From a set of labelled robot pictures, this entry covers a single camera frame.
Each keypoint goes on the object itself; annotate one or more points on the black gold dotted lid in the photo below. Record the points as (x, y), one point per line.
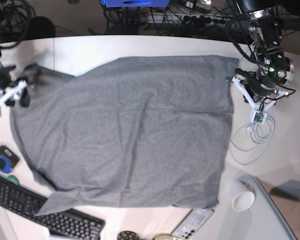
(128, 235)

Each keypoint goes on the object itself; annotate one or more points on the green tape roll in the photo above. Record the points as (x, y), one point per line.
(13, 179)

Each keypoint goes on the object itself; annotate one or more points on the white paper cup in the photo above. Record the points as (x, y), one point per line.
(241, 197)

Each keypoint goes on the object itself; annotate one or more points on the smartphone clear case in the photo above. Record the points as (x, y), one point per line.
(192, 223)

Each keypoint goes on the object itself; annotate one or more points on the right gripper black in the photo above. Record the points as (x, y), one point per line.
(6, 81)

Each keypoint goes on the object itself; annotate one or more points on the grey t-shirt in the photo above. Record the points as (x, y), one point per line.
(136, 132)

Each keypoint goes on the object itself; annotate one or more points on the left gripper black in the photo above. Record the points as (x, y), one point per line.
(258, 90)

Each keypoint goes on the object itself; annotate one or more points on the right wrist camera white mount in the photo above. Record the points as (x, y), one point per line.
(14, 93)

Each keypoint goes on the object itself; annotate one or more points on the blue black tape measure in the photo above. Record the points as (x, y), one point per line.
(8, 160)

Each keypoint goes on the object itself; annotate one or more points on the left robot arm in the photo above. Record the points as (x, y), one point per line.
(275, 71)

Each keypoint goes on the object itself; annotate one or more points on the blue box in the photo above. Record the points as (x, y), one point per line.
(135, 3)

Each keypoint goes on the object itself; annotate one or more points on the gold round tin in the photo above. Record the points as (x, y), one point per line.
(164, 236)

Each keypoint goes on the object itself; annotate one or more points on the black keyboard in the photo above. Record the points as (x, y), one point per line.
(70, 223)

